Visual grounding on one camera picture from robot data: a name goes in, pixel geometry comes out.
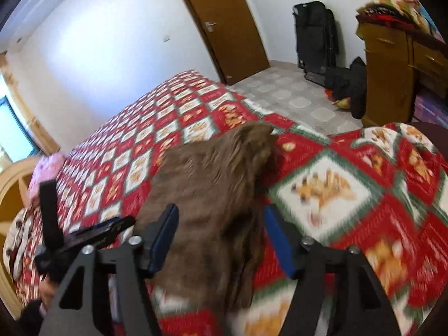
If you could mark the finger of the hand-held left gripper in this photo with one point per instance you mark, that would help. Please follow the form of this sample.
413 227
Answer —
101 229

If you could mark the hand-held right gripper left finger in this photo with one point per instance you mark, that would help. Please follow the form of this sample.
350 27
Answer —
162 238

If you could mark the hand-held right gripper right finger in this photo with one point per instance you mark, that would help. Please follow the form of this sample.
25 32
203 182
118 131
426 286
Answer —
280 241

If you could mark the brown knitted sweater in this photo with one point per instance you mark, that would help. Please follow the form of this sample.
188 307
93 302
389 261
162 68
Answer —
210 199

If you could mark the person's left forearm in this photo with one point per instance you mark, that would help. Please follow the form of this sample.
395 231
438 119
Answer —
31 316

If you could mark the pile of colourful clothes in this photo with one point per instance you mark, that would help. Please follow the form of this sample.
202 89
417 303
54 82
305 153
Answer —
392 10

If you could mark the white printed pillow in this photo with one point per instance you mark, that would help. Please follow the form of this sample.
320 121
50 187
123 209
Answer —
19 238

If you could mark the pink pillow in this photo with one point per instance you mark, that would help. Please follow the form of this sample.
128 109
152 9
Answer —
47 175

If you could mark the cream round headboard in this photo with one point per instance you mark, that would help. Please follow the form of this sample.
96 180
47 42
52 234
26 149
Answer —
10 185

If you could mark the red checkered printed blanket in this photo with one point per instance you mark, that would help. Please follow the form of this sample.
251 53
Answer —
332 189

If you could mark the window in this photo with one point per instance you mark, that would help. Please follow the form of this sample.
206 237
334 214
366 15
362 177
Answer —
12 126

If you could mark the black bag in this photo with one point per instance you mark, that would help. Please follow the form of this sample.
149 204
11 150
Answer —
353 84

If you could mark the wooden cabinet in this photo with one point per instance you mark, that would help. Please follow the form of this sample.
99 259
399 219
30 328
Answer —
388 77

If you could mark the purple box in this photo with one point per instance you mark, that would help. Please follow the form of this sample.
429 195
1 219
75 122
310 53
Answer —
432 108

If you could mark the black suitcase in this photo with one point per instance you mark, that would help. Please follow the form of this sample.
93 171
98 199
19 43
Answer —
311 31

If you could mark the brown wooden door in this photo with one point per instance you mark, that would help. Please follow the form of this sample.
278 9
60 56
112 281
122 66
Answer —
224 14

